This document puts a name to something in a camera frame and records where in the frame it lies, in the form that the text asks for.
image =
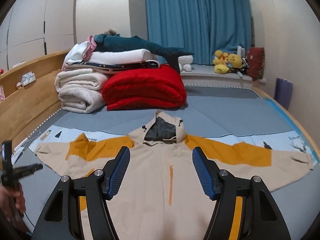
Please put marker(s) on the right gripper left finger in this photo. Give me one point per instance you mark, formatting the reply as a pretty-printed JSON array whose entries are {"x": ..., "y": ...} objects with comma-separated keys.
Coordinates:
[{"x": 114, "y": 172}]

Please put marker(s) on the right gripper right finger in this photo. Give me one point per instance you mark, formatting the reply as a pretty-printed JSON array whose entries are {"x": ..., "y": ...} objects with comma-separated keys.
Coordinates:
[{"x": 207, "y": 172}]

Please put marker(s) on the beige and orange jacket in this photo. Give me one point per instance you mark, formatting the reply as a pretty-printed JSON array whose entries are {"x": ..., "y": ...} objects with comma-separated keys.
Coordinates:
[{"x": 161, "y": 196}]

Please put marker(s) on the person's left hand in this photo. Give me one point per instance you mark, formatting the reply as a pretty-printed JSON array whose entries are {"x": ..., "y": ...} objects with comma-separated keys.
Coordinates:
[{"x": 15, "y": 195}]

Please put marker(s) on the grey printed bed sheet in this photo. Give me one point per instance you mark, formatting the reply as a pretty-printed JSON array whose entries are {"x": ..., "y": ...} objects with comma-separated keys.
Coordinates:
[{"x": 224, "y": 114}]

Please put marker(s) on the wooden headboard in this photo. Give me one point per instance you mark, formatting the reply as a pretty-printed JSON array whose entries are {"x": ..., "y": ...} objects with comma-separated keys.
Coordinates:
[{"x": 26, "y": 107}]

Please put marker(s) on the cream folded blanket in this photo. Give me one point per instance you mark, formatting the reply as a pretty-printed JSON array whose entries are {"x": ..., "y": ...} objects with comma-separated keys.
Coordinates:
[{"x": 79, "y": 90}]

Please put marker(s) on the red folded blanket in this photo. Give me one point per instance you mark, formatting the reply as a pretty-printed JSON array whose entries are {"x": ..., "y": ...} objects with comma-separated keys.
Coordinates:
[{"x": 144, "y": 88}]

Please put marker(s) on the tissue pack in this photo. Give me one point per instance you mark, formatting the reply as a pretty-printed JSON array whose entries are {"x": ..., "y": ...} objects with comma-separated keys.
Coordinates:
[{"x": 28, "y": 78}]

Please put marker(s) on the purple rolled mat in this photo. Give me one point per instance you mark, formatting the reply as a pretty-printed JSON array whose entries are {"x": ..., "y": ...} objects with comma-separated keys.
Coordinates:
[{"x": 283, "y": 92}]

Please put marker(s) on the yellow plush toys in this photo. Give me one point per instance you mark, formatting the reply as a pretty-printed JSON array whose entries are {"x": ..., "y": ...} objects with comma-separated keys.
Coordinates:
[{"x": 226, "y": 63}]

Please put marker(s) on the white folded bedding stack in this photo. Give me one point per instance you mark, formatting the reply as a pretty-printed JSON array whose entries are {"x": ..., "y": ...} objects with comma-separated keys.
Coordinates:
[{"x": 83, "y": 52}]

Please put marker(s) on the teal shark plush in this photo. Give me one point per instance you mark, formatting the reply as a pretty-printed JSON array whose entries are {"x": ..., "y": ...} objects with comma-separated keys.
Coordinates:
[{"x": 113, "y": 43}]

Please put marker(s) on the white wardrobe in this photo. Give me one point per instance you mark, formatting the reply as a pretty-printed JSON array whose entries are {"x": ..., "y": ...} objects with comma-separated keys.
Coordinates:
[{"x": 34, "y": 28}]

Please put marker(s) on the blue curtain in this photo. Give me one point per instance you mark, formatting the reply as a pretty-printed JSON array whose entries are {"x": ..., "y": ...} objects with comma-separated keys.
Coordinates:
[{"x": 200, "y": 26}]

